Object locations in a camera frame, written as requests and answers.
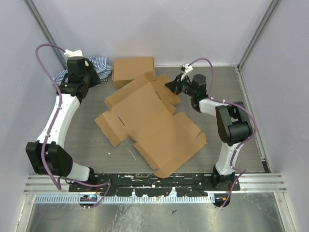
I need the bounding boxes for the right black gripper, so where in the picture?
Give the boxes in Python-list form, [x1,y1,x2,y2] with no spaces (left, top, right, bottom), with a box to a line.
[166,72,196,97]

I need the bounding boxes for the brown cardboard blanks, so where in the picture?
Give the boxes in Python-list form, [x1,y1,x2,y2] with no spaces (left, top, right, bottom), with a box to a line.
[95,72,206,178]

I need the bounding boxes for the brown cardboard box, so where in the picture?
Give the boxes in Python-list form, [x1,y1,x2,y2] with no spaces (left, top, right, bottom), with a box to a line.
[112,57,155,88]

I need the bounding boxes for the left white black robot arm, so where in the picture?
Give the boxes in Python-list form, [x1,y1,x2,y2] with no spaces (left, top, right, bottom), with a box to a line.
[26,55,99,192]

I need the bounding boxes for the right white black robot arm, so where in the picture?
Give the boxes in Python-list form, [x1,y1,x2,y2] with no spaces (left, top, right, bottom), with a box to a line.
[165,74,253,191]

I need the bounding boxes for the blue striped crumpled cloth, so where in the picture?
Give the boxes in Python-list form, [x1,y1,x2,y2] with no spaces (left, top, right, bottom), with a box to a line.
[54,56,112,85]

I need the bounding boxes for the aluminium frame rail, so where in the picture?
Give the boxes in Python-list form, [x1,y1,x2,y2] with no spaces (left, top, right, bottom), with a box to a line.
[24,174,73,194]

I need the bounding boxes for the slotted grey cable duct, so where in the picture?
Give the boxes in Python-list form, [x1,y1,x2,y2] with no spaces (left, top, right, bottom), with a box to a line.
[34,193,215,204]

